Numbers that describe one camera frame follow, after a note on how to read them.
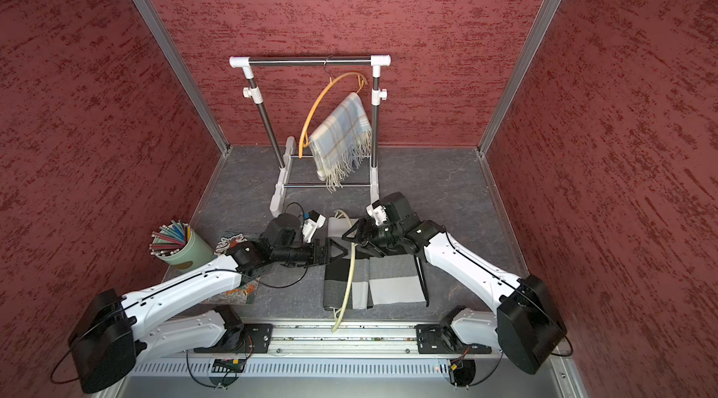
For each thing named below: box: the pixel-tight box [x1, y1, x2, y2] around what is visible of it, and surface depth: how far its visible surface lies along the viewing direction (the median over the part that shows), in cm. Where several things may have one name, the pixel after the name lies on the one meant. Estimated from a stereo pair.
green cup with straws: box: [148, 219, 216, 271], surface depth 79 cm
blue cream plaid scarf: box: [309, 92, 373, 193], surface depth 92 cm
